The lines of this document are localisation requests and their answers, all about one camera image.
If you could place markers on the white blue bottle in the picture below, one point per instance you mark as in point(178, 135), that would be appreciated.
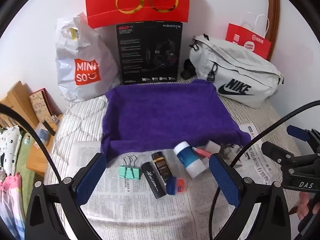
point(190, 160)

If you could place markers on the red pink tube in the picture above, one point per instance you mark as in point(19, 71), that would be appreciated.
point(203, 152)

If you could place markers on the person's right hand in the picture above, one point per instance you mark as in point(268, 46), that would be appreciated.
point(303, 205)

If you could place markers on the red gift bag gold print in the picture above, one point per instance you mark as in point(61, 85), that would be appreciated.
point(105, 10)

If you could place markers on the white plastic shopping bag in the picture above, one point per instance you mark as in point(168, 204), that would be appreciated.
point(70, 80)

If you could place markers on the newspaper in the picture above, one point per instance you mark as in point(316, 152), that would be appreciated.
point(140, 205)

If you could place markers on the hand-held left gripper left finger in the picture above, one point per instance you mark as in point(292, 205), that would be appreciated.
point(90, 177)

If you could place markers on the blue orange pencil sharpener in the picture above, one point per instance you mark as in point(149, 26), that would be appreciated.
point(172, 187)

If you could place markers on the purple towel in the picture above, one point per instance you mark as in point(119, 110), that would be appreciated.
point(162, 115)

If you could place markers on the small red paper bag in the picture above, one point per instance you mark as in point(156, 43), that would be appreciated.
point(237, 33)

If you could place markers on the wooden door frame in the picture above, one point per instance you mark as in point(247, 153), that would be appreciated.
point(273, 10)

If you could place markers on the wooden nightstand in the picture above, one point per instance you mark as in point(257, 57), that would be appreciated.
point(35, 160)

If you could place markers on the green binder clip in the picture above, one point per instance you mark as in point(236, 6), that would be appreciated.
point(128, 173)

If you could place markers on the white charger plug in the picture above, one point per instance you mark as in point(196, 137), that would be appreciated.
point(213, 146)
point(235, 152)

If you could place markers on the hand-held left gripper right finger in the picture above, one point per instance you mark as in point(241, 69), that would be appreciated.
point(225, 180)

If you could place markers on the grey sling bag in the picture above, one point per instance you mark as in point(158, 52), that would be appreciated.
point(250, 67)

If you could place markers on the small blue packet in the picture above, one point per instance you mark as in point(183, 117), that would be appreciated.
point(43, 135)

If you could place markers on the patterned red box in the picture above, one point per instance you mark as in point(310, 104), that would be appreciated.
point(41, 105)

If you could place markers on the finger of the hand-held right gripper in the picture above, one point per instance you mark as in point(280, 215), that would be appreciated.
point(275, 151)
point(297, 132)

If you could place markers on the white dotted cloth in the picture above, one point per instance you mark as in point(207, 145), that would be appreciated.
point(10, 147)

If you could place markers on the black headset box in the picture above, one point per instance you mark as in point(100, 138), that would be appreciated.
point(135, 55)

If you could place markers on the green cloth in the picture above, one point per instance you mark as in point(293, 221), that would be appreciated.
point(26, 160)

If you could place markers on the pink cloth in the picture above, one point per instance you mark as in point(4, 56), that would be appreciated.
point(10, 185)

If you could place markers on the black lighter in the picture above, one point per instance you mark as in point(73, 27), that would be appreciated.
point(153, 180)

